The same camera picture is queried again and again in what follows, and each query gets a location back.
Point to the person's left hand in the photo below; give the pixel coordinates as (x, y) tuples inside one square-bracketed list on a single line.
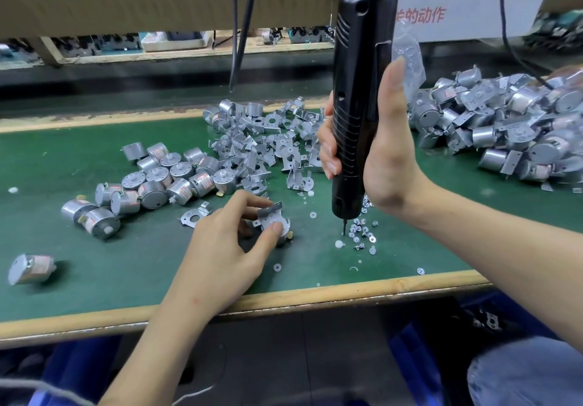
[(219, 269)]

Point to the person's right hand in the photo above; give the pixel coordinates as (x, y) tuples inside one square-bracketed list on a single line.
[(392, 160)]

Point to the silver metal bracket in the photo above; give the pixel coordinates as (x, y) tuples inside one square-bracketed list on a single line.
[(271, 210), (194, 216)]

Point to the silver round motor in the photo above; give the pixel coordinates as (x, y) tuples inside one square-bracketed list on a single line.
[(282, 228)]

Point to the black electric screwdriver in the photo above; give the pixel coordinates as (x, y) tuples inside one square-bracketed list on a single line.
[(360, 73)]

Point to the pile of silver motors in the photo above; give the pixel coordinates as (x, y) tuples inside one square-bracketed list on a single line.
[(155, 187)]

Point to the pile of assembled motors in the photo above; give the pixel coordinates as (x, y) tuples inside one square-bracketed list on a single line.
[(506, 123)]

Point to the pile of metal brackets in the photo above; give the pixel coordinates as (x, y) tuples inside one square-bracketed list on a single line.
[(264, 137)]

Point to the person's right forearm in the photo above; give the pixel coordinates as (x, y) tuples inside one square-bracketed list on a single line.
[(501, 255)]

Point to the person's left forearm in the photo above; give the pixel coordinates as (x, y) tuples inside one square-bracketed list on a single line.
[(159, 360)]

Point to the scatter of small silver screws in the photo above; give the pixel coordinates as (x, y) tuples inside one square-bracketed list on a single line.
[(360, 237)]

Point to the small clear plastic bag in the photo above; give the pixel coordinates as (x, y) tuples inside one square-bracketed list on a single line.
[(410, 55)]

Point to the blue plastic bin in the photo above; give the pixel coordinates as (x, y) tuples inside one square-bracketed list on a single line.
[(77, 369)]

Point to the dark blue crate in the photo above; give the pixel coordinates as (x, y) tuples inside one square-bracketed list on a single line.
[(437, 356)]

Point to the green bench mat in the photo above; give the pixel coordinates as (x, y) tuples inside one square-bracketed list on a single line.
[(36, 155)]

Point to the grey blue trousers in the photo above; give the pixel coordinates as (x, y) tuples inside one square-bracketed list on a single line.
[(528, 374)]

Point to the brown back panel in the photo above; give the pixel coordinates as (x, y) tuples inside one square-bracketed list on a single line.
[(137, 0)]

